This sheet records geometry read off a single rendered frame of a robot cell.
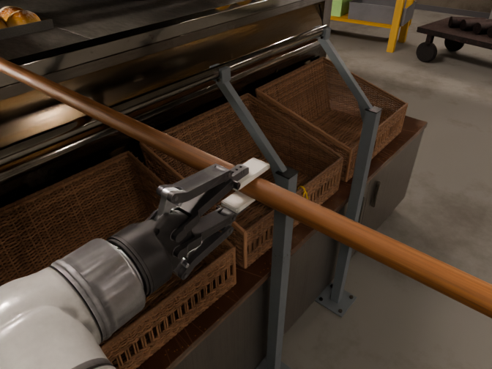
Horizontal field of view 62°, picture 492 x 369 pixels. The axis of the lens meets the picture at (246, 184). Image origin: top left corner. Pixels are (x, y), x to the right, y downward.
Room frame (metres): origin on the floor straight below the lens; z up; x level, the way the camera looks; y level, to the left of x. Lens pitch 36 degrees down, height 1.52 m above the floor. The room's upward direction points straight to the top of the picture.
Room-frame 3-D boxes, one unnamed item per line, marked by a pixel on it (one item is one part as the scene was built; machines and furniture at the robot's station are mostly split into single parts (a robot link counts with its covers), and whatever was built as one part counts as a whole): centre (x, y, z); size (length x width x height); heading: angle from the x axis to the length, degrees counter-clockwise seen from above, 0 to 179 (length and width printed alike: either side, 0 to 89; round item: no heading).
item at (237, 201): (0.45, 0.00, 1.18); 0.07 x 0.03 x 0.01; 141
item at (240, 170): (0.43, 0.02, 1.23); 0.05 x 0.01 x 0.03; 141
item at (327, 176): (1.22, 0.00, 0.72); 0.56 x 0.49 x 0.28; 139
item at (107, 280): (0.27, 0.15, 1.20); 0.09 x 0.06 x 0.09; 51
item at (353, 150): (1.68, -0.39, 0.72); 0.56 x 0.49 x 0.28; 140
